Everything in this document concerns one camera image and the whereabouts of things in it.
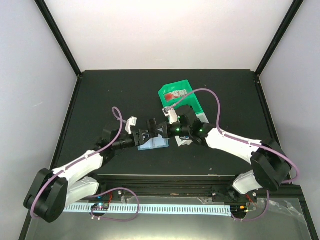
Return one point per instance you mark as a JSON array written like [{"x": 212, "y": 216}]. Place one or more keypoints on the slotted white cable duct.
[{"x": 151, "y": 209}]

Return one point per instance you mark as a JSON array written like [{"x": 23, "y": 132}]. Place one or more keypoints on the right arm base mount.
[{"x": 227, "y": 194}]

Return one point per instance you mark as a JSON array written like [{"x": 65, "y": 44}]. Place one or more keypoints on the black aluminium frame rail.
[{"x": 164, "y": 186}]

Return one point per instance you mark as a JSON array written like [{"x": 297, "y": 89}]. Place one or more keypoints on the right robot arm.
[{"x": 269, "y": 167}]

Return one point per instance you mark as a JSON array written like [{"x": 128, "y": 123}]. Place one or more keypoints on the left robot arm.
[{"x": 54, "y": 190}]

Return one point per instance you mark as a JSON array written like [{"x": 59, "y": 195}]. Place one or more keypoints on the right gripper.
[{"x": 166, "y": 133}]

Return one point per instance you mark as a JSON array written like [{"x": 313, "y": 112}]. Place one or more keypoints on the frame post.
[
  {"x": 282, "y": 29},
  {"x": 49, "y": 19}
]

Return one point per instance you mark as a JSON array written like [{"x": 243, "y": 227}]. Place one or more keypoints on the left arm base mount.
[{"x": 106, "y": 194}]

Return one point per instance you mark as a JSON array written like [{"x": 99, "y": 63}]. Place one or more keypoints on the black VIP card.
[{"x": 152, "y": 126}]

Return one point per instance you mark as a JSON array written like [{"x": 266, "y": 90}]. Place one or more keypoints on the left rear frame post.
[{"x": 49, "y": 19}]

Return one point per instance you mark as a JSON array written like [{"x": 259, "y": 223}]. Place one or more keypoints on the red and white cards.
[{"x": 176, "y": 94}]

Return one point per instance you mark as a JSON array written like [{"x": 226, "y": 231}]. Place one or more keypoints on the light blue card holder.
[{"x": 154, "y": 143}]

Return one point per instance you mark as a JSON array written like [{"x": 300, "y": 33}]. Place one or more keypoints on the right rear frame post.
[{"x": 282, "y": 29}]

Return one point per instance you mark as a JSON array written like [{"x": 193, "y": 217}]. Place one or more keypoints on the white plastic bin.
[{"x": 193, "y": 128}]

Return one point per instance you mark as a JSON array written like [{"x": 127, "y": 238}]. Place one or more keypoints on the green plastic bin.
[{"x": 190, "y": 100}]

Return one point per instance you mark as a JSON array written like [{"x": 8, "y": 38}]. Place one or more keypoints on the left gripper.
[{"x": 141, "y": 141}]

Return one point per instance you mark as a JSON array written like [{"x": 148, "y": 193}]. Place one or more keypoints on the clear plastic sheet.
[{"x": 279, "y": 223}]

